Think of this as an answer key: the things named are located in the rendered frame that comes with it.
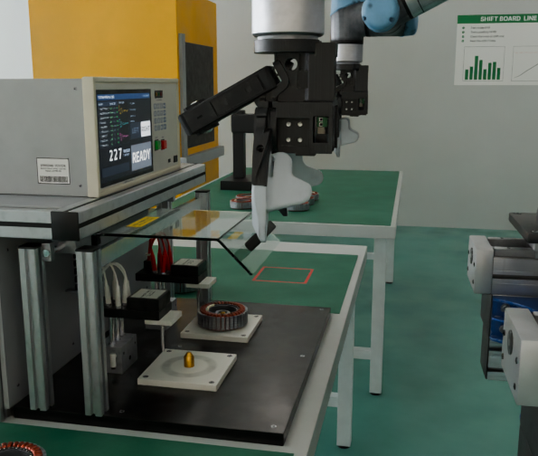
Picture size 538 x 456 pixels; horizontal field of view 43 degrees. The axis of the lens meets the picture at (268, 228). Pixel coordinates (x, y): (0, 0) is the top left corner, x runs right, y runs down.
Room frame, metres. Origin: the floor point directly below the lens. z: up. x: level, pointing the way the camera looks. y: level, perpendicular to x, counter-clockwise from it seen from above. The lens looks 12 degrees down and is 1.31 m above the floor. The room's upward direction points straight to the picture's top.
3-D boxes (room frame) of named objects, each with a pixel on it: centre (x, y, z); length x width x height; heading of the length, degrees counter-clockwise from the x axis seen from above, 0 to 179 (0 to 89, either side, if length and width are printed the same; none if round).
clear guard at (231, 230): (1.22, 0.16, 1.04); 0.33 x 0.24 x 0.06; 78
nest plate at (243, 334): (1.47, 0.10, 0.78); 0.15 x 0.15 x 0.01; 78
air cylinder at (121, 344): (1.26, 0.29, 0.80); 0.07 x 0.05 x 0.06; 168
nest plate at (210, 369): (1.23, 0.15, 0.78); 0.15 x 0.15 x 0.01; 78
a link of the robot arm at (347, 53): (1.63, -0.18, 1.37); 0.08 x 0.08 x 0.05
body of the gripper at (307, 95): (0.74, -0.03, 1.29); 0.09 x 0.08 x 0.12; 80
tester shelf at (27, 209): (1.42, 0.44, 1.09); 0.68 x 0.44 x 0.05; 168
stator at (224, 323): (1.47, 0.10, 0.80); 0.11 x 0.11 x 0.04
